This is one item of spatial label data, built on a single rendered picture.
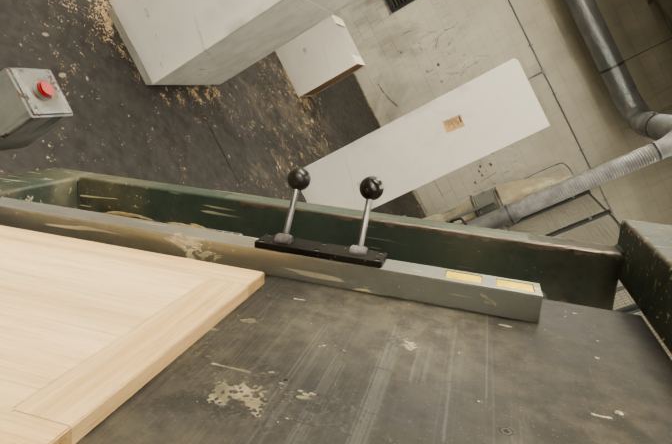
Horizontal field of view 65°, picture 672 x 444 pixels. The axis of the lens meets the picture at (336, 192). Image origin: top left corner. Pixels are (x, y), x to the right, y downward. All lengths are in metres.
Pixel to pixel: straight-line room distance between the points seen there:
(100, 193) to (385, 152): 3.38
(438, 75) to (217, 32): 5.93
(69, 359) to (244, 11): 2.72
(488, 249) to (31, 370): 0.73
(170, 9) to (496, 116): 2.48
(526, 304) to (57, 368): 0.56
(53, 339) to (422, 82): 8.34
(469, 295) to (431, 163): 3.65
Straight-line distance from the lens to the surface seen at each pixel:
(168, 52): 3.38
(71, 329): 0.65
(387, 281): 0.78
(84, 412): 0.51
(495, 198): 6.44
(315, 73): 5.78
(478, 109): 4.33
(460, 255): 1.00
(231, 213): 1.11
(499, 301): 0.77
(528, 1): 8.84
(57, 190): 1.26
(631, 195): 9.15
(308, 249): 0.80
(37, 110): 1.30
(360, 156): 4.48
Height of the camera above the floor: 1.75
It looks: 19 degrees down
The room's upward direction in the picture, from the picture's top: 64 degrees clockwise
